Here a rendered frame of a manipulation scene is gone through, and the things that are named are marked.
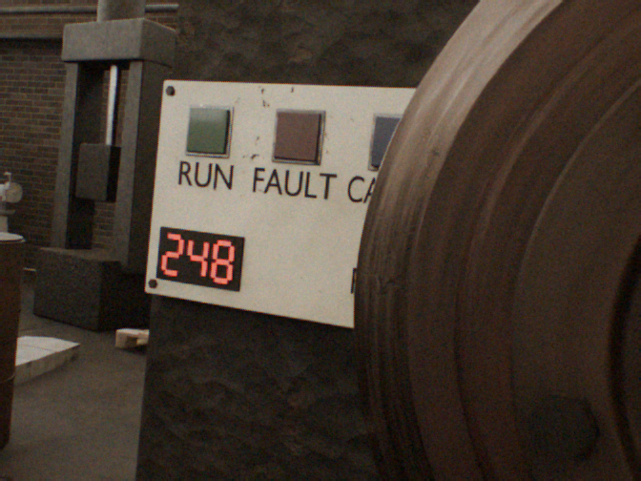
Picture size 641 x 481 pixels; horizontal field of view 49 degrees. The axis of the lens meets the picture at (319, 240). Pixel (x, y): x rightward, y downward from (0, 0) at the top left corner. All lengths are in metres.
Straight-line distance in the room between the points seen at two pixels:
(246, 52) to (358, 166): 0.15
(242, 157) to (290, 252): 0.09
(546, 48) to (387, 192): 0.11
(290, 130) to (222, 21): 0.13
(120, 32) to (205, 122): 5.30
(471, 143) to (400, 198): 0.05
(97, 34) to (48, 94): 3.13
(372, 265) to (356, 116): 0.18
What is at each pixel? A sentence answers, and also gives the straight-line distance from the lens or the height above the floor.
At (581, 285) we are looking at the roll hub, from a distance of 0.28.
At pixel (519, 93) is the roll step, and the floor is 1.21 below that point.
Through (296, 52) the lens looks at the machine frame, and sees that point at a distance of 0.59.
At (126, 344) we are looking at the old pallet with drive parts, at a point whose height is 0.04.
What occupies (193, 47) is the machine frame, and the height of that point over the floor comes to 1.27.
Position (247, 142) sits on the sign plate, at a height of 1.19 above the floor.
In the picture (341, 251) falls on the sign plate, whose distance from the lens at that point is 0.53.
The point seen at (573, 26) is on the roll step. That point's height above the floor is 1.24.
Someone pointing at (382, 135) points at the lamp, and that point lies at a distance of 0.52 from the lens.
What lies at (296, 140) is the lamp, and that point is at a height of 1.20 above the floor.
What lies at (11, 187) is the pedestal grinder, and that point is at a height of 0.97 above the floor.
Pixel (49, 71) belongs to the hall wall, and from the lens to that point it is 9.16.
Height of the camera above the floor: 1.15
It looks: 3 degrees down
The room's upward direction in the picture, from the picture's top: 6 degrees clockwise
